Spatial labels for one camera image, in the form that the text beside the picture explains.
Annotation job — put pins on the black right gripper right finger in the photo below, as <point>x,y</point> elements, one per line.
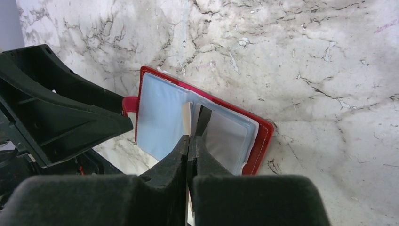
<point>220,198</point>

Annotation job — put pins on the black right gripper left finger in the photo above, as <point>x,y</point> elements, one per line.
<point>158,197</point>

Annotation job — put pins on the red card holder wallet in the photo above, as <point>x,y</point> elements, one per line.
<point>158,122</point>

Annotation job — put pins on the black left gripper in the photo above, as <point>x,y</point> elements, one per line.
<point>51,118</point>

